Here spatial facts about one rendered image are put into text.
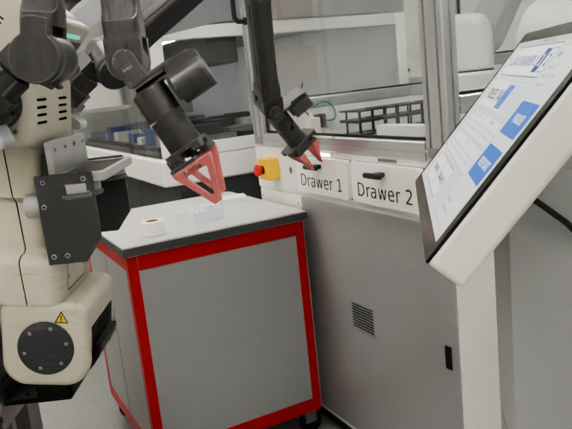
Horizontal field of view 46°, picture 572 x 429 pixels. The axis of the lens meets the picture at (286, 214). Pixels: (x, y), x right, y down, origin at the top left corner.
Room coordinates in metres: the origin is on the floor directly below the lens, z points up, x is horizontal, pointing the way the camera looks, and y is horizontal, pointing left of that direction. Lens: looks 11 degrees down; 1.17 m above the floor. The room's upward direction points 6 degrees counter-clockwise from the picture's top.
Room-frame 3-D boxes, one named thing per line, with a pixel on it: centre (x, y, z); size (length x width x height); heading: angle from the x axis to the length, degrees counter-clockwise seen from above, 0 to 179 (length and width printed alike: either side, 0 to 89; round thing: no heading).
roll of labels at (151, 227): (1.94, 0.39, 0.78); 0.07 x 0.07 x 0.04
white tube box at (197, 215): (2.06, 0.27, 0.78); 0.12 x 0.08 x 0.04; 137
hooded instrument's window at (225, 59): (3.65, 0.34, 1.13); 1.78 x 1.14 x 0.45; 27
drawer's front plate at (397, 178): (1.68, -0.26, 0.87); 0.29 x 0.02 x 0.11; 27
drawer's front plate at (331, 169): (1.96, -0.12, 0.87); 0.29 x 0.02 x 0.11; 27
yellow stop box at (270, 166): (2.25, 0.04, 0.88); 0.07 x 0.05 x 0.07; 27
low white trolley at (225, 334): (2.20, 0.33, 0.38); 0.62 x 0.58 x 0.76; 27
